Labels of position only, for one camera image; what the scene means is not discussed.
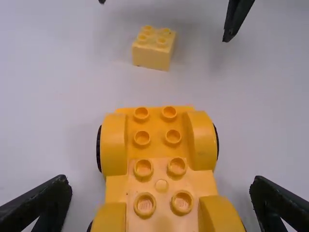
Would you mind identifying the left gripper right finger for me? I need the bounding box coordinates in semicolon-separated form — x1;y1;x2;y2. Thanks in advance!
249;175;309;232

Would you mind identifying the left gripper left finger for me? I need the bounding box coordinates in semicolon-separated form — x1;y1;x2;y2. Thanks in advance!
0;174;73;232

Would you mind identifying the yellow toy car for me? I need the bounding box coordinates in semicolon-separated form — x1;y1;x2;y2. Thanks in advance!
86;105;247;232

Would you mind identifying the yellow toy brick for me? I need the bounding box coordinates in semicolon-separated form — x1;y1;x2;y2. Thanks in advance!
131;25;176;73

